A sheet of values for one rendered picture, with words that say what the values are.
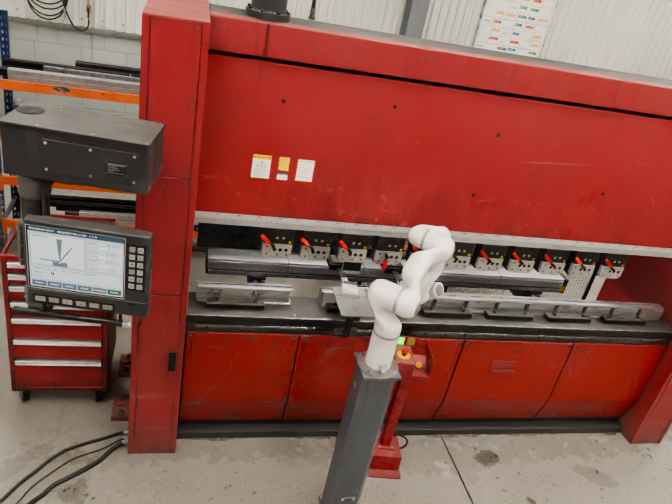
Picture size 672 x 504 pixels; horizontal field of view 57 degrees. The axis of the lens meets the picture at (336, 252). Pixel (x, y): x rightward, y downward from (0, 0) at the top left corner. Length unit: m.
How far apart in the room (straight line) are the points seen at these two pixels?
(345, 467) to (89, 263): 1.57
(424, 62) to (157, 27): 1.16
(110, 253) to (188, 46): 0.84
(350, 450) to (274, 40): 1.90
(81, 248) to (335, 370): 1.67
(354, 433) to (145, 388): 1.10
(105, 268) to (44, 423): 1.63
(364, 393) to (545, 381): 1.60
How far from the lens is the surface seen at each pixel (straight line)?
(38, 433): 3.85
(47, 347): 3.71
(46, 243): 2.47
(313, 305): 3.37
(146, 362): 3.24
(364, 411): 2.91
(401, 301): 2.58
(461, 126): 3.09
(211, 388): 3.50
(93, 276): 2.48
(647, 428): 4.77
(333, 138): 2.92
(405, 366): 3.30
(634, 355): 4.36
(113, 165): 2.27
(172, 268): 2.91
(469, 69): 3.00
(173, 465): 3.63
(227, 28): 2.72
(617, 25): 8.76
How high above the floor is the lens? 2.73
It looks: 28 degrees down
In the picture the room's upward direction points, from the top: 12 degrees clockwise
